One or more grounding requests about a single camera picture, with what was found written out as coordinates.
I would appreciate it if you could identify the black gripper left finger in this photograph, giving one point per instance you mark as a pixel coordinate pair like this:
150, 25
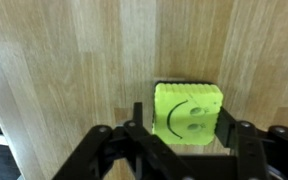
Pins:
117, 156

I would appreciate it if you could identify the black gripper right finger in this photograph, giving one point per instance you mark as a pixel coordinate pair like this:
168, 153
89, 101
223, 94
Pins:
267, 153

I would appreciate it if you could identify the yellow smiley sponge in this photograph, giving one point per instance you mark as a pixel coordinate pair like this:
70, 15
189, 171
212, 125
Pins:
187, 113

